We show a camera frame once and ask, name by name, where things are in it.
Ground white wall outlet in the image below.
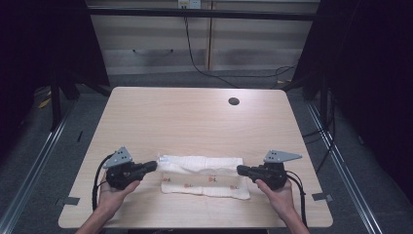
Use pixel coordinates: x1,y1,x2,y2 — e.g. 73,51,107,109
177,0,202,10

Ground person's left hand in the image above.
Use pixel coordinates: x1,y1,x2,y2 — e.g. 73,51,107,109
96,176,141,214

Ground black wall cable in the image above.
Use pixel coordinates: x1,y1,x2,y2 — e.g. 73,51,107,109
183,15,297,90

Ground metal floor rail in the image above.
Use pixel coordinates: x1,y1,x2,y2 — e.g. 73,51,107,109
306,101,385,234
0,105,76,234

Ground black metal stand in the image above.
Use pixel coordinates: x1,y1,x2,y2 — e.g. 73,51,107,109
49,69,63,132

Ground hand-held gripper cable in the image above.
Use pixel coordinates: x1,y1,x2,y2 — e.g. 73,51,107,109
92,152,115,213
285,170,309,228

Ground yellow floor tape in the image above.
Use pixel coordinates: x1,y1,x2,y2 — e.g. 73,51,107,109
36,92,53,110

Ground person's right hand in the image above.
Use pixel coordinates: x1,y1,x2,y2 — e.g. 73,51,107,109
254,178,295,216

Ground black horizontal bar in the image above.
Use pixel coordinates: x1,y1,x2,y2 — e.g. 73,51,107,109
86,8,320,22

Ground white printed towel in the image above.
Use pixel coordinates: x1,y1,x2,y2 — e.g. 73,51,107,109
156,154,251,201

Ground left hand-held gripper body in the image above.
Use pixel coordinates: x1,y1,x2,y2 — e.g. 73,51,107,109
102,145,146,191

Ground grey tape piece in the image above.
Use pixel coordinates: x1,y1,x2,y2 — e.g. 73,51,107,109
62,196,81,207
312,192,334,203

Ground right hand-held gripper cable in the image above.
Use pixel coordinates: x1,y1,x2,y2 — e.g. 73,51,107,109
285,170,309,228

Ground black floor cables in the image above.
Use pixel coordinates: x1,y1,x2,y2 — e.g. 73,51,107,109
301,89,338,174

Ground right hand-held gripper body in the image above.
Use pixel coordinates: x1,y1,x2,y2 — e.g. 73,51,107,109
254,149,303,191

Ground left hand-held gripper cable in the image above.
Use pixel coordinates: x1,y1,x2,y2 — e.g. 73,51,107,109
92,152,115,213

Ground black curtain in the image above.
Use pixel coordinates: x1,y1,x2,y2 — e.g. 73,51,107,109
291,0,413,203
0,0,111,157

